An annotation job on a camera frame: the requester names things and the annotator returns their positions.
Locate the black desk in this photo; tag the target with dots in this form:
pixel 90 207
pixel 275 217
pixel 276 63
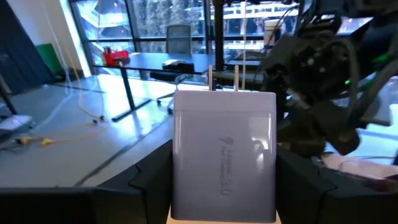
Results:
pixel 149 60

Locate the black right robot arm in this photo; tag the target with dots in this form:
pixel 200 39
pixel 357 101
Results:
pixel 382 43

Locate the grey office chair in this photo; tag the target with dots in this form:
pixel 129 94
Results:
pixel 178 39

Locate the red bag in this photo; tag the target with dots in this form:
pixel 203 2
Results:
pixel 116 57

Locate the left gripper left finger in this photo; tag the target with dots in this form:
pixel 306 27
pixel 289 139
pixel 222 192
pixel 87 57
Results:
pixel 124 202

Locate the black box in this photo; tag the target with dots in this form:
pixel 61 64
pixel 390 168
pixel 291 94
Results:
pixel 182 67

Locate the green panel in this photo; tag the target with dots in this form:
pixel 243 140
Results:
pixel 48 59

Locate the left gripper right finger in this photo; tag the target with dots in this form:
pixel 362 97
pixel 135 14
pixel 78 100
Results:
pixel 311 202

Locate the lavender wall charger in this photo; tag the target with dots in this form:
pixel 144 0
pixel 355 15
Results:
pixel 224 155

